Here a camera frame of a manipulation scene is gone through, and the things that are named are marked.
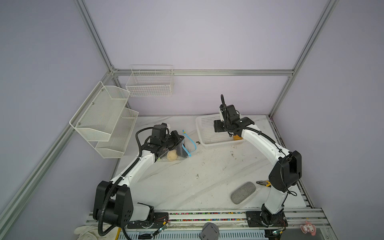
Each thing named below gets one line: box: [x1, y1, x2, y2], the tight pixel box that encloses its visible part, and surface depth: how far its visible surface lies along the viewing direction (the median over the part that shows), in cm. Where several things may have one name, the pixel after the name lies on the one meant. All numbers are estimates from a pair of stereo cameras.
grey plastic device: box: [198, 222, 220, 240], surface depth 71 cm
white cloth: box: [74, 224, 118, 240], surface depth 70 cm
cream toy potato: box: [166, 149, 178, 161], surface depth 94 cm
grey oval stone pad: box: [230, 181, 256, 205], surface depth 81 cm
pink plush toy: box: [300, 220, 317, 236], surface depth 71 cm
